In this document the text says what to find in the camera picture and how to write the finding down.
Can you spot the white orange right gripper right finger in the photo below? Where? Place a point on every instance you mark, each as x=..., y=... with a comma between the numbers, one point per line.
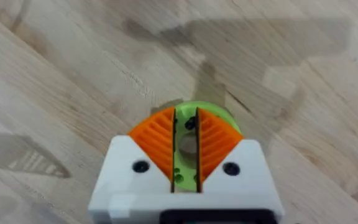
x=228, y=161

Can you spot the white orange right gripper left finger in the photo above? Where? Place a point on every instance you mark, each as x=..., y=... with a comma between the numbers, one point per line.
x=141, y=161

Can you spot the green disc with holes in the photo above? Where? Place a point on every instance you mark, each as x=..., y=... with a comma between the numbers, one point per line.
x=186, y=124

